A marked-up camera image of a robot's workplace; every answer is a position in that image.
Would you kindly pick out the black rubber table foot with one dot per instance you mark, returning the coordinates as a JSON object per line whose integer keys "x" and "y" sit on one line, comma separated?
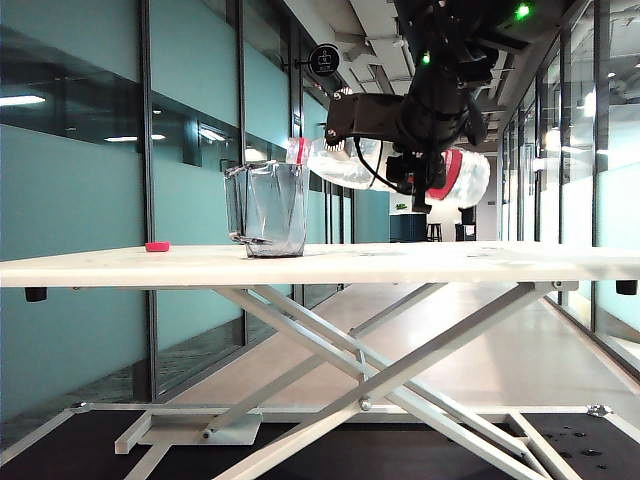
{"x": 36, "y": 295}
{"x": 626, "y": 287}

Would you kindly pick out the white scissor lift table frame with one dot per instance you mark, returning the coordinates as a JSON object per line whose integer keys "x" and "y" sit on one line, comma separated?
{"x": 372, "y": 385}

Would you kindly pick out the dark blue counter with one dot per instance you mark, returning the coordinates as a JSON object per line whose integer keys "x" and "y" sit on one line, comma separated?
{"x": 402, "y": 229}

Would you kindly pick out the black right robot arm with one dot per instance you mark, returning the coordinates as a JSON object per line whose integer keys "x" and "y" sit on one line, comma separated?
{"x": 450, "y": 25}

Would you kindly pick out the black base board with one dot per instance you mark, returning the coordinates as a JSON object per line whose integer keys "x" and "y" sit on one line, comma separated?
{"x": 350, "y": 450}

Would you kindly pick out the clear water bottle red label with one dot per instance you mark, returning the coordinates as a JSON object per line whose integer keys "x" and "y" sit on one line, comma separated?
{"x": 340, "y": 165}

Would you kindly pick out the black standing machine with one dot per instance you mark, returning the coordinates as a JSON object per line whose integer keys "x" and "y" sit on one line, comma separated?
{"x": 466, "y": 225}

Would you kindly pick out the dark bar stool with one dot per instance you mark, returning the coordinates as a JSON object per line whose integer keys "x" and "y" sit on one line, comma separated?
{"x": 434, "y": 232}

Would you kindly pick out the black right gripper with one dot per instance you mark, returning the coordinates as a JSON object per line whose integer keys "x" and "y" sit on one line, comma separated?
{"x": 440, "y": 110}

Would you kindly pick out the red bottle cap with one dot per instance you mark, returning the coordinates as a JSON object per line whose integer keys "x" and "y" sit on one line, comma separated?
{"x": 158, "y": 247}

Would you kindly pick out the clear glass mug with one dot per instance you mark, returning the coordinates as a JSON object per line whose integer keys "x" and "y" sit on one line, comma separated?
{"x": 275, "y": 210}

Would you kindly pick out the round black hanging sign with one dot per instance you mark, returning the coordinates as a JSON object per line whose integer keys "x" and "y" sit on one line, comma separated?
{"x": 324, "y": 60}

